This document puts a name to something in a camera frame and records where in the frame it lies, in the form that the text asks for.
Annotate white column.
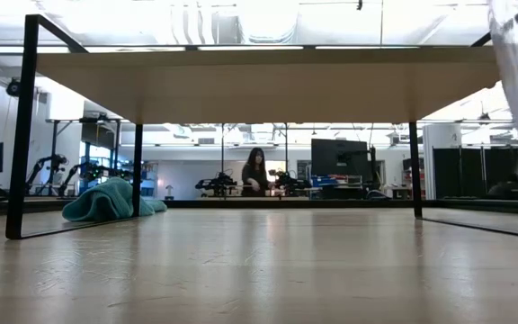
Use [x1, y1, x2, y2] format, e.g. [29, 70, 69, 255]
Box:
[422, 123, 463, 200]

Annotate teal cloth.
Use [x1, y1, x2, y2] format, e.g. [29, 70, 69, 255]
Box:
[61, 176, 168, 223]

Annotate black partition panels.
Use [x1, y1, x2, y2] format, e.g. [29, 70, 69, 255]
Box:
[433, 147, 518, 200]

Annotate black aluminium table frame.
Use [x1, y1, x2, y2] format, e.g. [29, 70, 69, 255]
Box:
[0, 198, 518, 218]

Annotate person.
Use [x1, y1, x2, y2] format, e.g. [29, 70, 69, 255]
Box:
[240, 147, 272, 198]

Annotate small wooden shelf black legs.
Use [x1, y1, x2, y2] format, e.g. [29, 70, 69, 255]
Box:
[5, 13, 518, 241]

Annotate blue storage boxes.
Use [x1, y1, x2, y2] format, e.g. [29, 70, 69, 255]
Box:
[310, 175, 364, 189]

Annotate black computer monitor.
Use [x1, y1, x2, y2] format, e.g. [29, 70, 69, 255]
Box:
[310, 138, 371, 180]

